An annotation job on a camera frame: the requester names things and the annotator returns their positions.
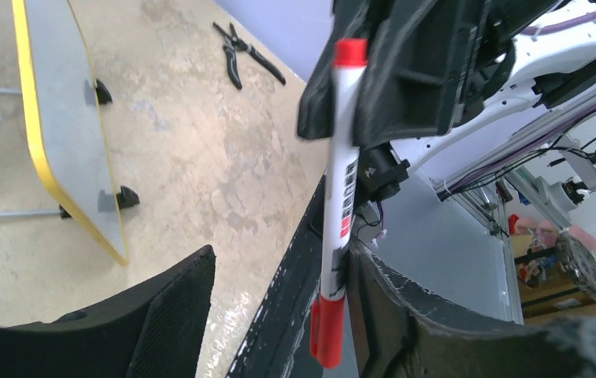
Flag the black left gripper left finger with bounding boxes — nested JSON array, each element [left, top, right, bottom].
[[0, 245, 216, 377]]

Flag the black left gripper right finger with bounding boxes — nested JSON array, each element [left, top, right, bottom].
[[347, 241, 596, 377]]

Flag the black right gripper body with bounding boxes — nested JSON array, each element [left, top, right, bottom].
[[453, 1, 556, 123]]

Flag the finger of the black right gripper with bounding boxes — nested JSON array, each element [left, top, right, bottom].
[[297, 0, 491, 148]]

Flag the red whiteboard marker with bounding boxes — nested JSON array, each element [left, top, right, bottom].
[[310, 38, 368, 369]]

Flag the yellow-framed whiteboard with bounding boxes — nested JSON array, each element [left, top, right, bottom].
[[12, 1, 128, 265]]

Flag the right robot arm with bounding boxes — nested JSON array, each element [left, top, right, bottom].
[[297, 1, 596, 168]]

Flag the black-handled pliers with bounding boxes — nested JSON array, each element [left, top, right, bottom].
[[212, 21, 287, 91]]

